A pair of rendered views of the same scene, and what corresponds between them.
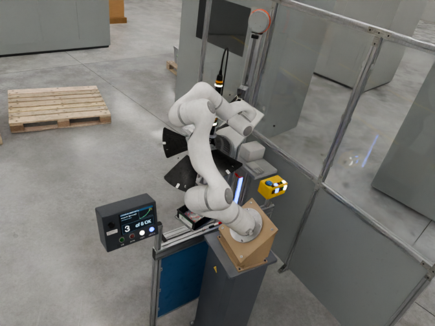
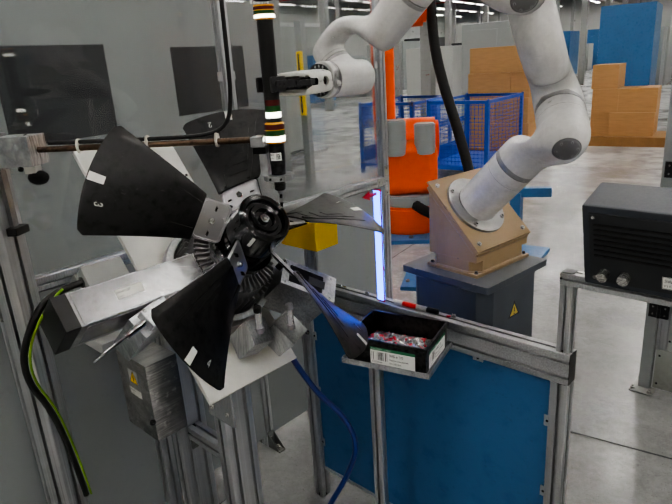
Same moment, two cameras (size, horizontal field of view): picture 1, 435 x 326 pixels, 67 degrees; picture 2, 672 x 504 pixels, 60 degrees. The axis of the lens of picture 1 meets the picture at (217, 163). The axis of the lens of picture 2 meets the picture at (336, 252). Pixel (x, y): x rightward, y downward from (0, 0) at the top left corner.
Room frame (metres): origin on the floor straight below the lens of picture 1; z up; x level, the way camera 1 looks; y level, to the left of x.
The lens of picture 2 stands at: (1.88, 1.38, 1.53)
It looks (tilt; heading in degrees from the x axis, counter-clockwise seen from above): 18 degrees down; 263
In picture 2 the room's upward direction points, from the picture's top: 4 degrees counter-clockwise
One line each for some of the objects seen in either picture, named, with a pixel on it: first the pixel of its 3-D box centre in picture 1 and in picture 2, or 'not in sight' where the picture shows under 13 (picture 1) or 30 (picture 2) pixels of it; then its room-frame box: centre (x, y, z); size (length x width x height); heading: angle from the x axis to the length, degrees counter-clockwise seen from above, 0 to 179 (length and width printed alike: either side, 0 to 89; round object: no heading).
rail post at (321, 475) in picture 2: not in sight; (315, 401); (1.77, -0.41, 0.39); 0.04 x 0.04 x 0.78; 40
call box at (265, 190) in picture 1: (272, 187); (308, 232); (1.75, -0.39, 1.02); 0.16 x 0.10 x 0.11; 130
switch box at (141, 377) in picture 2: not in sight; (152, 388); (2.23, -0.05, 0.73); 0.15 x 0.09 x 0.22; 130
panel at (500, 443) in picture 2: (211, 265); (415, 432); (1.50, -0.08, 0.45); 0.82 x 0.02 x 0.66; 130
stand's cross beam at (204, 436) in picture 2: not in sight; (213, 441); (2.09, -0.01, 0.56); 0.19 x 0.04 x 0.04; 130
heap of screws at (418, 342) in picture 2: (196, 215); (398, 347); (1.58, 0.08, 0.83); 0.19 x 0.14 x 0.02; 144
